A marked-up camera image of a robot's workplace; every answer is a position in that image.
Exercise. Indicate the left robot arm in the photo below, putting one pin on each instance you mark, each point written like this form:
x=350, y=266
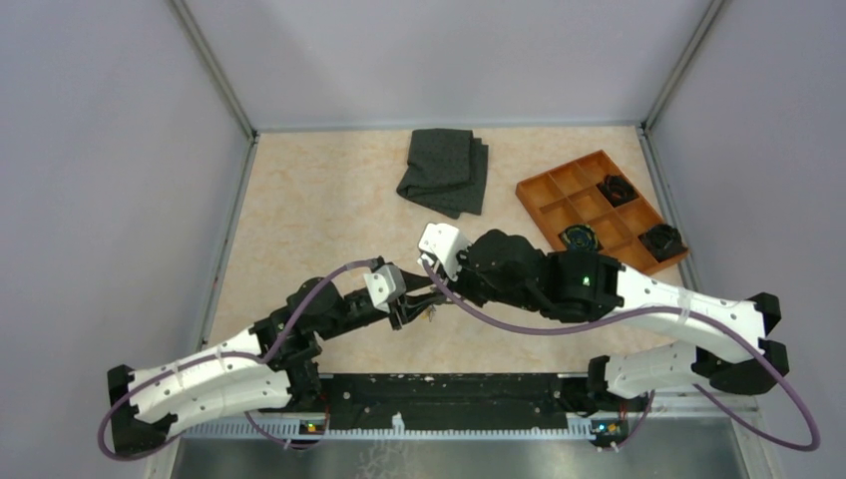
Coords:
x=269, y=365

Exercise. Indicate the blue yellow rolled tie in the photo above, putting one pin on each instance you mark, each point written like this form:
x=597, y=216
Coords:
x=580, y=237

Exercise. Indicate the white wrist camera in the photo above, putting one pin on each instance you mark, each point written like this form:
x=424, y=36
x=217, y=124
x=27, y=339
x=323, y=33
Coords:
x=442, y=243
x=384, y=286

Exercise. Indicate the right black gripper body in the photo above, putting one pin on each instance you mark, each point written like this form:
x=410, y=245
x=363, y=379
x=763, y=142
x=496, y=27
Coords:
x=472, y=285

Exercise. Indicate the orange compartment tray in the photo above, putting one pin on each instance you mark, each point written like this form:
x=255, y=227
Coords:
x=634, y=233

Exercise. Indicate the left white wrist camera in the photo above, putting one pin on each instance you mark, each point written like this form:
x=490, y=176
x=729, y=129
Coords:
x=384, y=286

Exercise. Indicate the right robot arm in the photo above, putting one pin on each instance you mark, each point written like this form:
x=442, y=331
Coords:
x=719, y=342

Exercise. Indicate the dark grey folded cloth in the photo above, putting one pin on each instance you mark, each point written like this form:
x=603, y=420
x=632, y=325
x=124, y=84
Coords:
x=446, y=172

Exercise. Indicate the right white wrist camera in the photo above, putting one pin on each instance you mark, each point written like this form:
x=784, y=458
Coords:
x=442, y=243

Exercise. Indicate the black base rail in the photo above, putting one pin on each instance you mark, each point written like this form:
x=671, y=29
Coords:
x=463, y=402

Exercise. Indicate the black rolled belt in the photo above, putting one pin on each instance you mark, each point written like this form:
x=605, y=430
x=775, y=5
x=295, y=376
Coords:
x=617, y=190

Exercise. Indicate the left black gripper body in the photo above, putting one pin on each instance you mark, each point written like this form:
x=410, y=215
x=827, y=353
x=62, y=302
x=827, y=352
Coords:
x=355, y=315

